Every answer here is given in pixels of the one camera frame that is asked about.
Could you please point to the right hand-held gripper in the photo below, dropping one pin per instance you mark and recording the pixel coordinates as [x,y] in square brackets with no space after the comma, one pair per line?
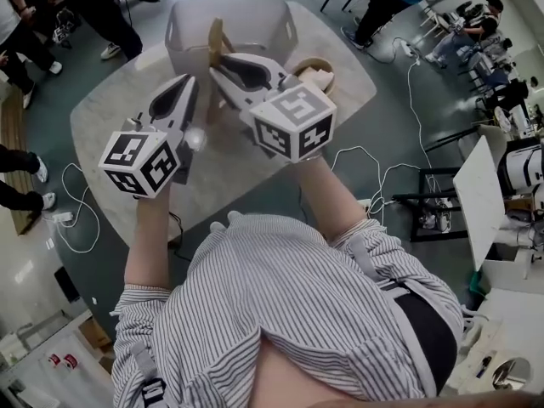
[297,104]

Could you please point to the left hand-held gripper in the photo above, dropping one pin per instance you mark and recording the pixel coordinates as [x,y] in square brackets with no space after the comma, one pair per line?
[127,151]

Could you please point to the grey plastic bin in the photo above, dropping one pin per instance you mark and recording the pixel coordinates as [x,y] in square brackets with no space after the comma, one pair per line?
[255,19]

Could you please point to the person's right forearm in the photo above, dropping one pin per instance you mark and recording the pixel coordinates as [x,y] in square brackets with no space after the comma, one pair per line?
[327,198]

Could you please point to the person's left forearm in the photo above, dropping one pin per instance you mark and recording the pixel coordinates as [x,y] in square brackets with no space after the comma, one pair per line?
[149,236]

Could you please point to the brown cardboard box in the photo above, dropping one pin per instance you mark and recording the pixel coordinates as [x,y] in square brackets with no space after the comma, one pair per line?
[95,334]

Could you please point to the grey stone-look table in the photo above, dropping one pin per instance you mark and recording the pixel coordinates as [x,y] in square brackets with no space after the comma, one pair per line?
[110,113]

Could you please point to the round bamboo basket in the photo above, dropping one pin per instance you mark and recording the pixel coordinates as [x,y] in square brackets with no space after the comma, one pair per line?
[316,60]

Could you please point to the person's right white shoe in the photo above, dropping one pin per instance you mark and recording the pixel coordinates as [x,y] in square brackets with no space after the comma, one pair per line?
[234,217]

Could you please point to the person's white shoe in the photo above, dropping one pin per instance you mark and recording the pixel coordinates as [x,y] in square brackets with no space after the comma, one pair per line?
[234,217]
[217,227]

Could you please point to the person's left white shoe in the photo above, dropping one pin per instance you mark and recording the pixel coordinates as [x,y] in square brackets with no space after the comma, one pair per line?
[217,227]

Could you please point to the black white device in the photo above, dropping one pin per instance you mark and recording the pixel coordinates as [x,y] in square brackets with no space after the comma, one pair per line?
[66,28]

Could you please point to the black flat monitor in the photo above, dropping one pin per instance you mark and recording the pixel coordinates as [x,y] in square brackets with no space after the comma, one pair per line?
[66,285]

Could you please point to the person's striped shirt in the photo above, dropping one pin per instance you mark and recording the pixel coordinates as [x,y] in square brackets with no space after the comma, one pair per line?
[276,291]

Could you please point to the white shell chair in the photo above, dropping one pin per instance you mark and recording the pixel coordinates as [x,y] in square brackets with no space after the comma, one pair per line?
[493,143]

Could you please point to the red white can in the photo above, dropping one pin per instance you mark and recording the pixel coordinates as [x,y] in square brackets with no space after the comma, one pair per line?
[54,360]
[70,360]

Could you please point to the white black robot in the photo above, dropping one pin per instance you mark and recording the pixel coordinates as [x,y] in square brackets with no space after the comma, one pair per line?
[523,168]

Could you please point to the person's chest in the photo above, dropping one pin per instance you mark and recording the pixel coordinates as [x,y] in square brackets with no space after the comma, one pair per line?
[297,376]

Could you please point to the person's black worn pack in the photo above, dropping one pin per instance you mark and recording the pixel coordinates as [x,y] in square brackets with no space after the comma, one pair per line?
[433,342]

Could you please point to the dark pen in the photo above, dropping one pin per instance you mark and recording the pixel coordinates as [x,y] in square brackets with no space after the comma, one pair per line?
[483,366]

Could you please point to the round mirror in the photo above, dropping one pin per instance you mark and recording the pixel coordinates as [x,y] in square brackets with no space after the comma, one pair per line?
[512,374]

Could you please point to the white table black frame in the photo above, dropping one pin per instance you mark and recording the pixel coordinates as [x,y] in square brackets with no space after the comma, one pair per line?
[480,194]

